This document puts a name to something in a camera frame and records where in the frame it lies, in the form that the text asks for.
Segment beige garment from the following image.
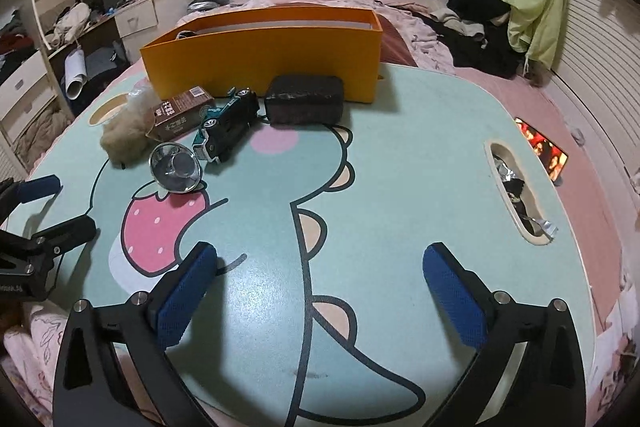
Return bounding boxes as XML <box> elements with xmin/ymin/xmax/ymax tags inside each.
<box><xmin>430</xmin><ymin>7</ymin><xmax>487</xmax><ymax>42</ymax></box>

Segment silver foil wrapper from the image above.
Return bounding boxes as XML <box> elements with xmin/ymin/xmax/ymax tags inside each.
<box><xmin>522</xmin><ymin>216</ymin><xmax>557</xmax><ymax>239</ymax></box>
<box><xmin>492</xmin><ymin>156</ymin><xmax>524</xmax><ymax>184</ymax></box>

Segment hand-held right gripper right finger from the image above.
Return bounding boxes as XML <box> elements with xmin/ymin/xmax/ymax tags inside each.
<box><xmin>422</xmin><ymin>242</ymin><xmax>587</xmax><ymax>427</ymax></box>

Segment white bedside drawer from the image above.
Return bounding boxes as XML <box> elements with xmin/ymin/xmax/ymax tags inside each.
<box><xmin>115</xmin><ymin>0</ymin><xmax>162</xmax><ymax>38</ymax></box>

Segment black clothes pile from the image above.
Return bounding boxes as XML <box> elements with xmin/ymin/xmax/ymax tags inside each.
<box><xmin>429</xmin><ymin>0</ymin><xmax>526</xmax><ymax>78</ymax></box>

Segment white slatted cabinet door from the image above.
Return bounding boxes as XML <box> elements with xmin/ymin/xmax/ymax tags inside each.
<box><xmin>550</xmin><ymin>0</ymin><xmax>640</xmax><ymax>212</ymax></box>

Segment photo card on bed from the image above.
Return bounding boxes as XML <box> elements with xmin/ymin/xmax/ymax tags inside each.
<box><xmin>515</xmin><ymin>117</ymin><xmax>570</xmax><ymax>186</ymax></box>

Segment white drawer cabinet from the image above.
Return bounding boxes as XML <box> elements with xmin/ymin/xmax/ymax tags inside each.
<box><xmin>0</xmin><ymin>51</ymin><xmax>57</xmax><ymax>144</ymax></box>

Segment brown drink carton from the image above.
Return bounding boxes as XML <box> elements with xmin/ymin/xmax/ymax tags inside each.
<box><xmin>150</xmin><ymin>88</ymin><xmax>216</xmax><ymax>142</ymax></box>

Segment green toy car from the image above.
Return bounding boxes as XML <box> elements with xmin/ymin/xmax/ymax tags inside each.
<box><xmin>192</xmin><ymin>87</ymin><xmax>261</xmax><ymax>165</ymax></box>

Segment white paper roll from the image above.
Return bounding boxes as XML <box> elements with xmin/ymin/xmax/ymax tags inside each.
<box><xmin>63</xmin><ymin>48</ymin><xmax>91</xmax><ymax>101</ymax></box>

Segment maroon ribbed cloth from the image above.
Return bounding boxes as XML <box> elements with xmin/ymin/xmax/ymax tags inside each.
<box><xmin>379</xmin><ymin>14</ymin><xmax>417</xmax><ymax>68</ymax></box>

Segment beige fluffy plush ball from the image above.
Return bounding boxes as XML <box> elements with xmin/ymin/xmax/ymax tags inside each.
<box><xmin>100</xmin><ymin>97</ymin><xmax>163</xmax><ymax>168</ymax></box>

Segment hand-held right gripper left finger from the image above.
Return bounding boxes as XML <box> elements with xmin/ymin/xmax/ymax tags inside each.
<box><xmin>52</xmin><ymin>241</ymin><xmax>218</xmax><ymax>427</ymax></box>

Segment black packet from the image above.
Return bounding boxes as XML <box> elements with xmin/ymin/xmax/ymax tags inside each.
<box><xmin>504</xmin><ymin>179</ymin><xmax>527</xmax><ymax>208</ymax></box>

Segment pink floral pajama pants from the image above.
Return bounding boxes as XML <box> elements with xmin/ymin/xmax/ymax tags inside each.
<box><xmin>0</xmin><ymin>302</ymin><xmax>67</xmax><ymax>427</ymax></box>

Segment orange cardboard box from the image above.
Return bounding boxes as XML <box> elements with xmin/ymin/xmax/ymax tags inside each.
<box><xmin>140</xmin><ymin>5</ymin><xmax>385</xmax><ymax>105</ymax></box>

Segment dark speckled case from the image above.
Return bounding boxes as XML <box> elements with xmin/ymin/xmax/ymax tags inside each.
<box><xmin>263</xmin><ymin>75</ymin><xmax>346</xmax><ymax>126</ymax></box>

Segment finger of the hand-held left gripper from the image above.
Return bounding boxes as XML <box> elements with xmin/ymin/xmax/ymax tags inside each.
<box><xmin>0</xmin><ymin>215</ymin><xmax>97</xmax><ymax>273</ymax></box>
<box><xmin>0</xmin><ymin>175</ymin><xmax>62</xmax><ymax>230</ymax></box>

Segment metal funnel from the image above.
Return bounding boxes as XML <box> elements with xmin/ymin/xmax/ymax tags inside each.
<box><xmin>148</xmin><ymin>142</ymin><xmax>205</xmax><ymax>194</ymax></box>

